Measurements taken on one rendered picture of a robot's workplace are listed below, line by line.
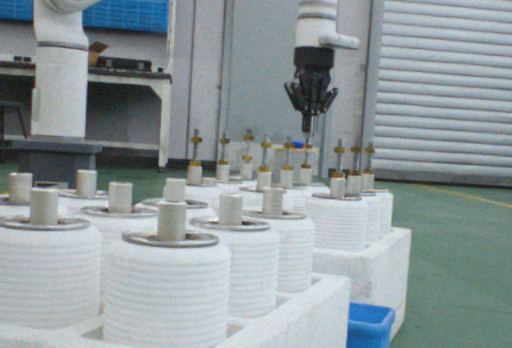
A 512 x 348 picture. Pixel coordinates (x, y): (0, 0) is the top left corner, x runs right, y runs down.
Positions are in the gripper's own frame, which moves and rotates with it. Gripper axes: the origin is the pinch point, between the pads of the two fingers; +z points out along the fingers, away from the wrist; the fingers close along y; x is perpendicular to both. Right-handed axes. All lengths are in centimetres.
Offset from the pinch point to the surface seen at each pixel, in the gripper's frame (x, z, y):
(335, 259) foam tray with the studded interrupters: 27.1, 18.7, 21.4
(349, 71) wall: -332, -56, -395
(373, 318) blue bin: 34.3, 25.5, 21.2
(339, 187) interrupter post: 22.4, 9.1, 16.1
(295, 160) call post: -12.0, 7.1, -9.0
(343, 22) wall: -337, -98, -388
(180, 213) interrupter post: 48, 8, 64
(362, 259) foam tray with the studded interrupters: 30.5, 18.3, 19.6
